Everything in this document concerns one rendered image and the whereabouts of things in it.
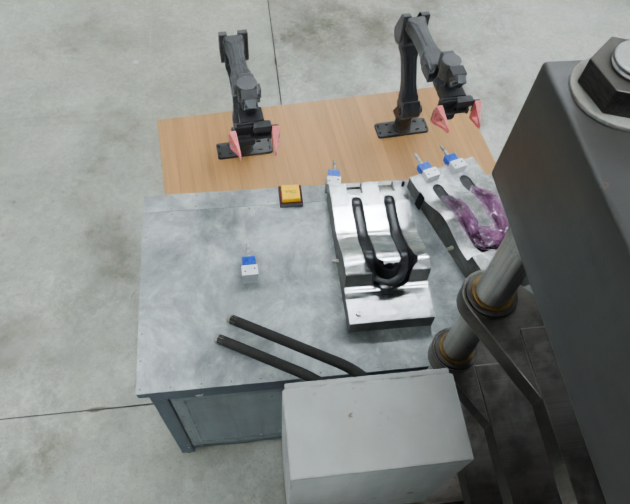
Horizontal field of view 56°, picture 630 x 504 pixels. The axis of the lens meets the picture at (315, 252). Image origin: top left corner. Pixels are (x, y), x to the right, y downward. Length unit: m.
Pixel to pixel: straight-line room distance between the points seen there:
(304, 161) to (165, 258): 0.61
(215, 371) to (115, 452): 0.93
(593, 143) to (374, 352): 1.23
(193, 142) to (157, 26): 1.92
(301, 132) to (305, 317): 0.76
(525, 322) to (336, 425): 0.37
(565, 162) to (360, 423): 0.55
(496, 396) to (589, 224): 0.69
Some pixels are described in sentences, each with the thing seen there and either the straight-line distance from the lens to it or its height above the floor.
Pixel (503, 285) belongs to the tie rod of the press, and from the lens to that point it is 1.01.
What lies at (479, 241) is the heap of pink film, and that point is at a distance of 1.95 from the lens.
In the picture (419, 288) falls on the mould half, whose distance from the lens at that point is 1.85.
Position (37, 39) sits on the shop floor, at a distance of 4.17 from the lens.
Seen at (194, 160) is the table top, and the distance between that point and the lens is 2.19.
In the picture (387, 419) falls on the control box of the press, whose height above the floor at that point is 1.47.
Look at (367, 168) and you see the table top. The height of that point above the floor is 0.80.
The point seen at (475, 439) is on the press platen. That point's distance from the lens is 1.52.
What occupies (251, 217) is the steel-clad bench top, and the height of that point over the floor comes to 0.80.
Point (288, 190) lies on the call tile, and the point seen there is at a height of 0.84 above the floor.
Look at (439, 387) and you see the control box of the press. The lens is 1.07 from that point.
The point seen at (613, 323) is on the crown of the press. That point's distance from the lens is 0.64.
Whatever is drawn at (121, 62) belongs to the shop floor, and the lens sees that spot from 3.87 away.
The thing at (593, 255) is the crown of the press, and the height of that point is 1.95.
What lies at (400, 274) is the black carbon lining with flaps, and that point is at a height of 0.88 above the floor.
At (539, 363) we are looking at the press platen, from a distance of 1.06.
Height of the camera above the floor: 2.45
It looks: 58 degrees down
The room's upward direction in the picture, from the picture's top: 5 degrees clockwise
